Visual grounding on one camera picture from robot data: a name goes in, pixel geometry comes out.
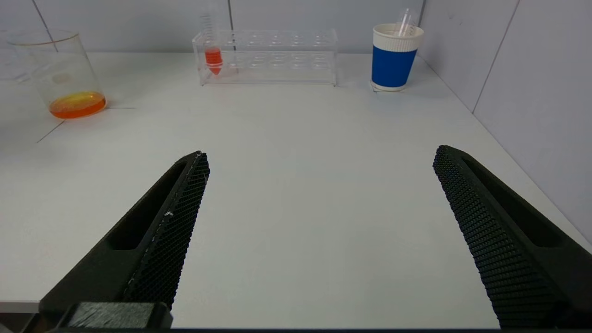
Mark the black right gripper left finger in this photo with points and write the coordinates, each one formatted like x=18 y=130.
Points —
x=157 y=249

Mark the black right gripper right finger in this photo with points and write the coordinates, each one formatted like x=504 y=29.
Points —
x=504 y=249

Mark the test tube with yellow pigment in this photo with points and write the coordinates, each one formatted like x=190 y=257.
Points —
x=406 y=24

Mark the clear glass beaker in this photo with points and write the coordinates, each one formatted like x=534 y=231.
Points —
x=76 y=106

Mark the test tube with red pigment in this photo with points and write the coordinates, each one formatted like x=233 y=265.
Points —
x=213 y=59

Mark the clear acrylic test tube rack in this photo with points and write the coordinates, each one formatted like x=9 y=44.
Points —
x=14 y=69
x=277 y=69

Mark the blue white paper cup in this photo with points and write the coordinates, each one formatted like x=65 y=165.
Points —
x=393 y=64

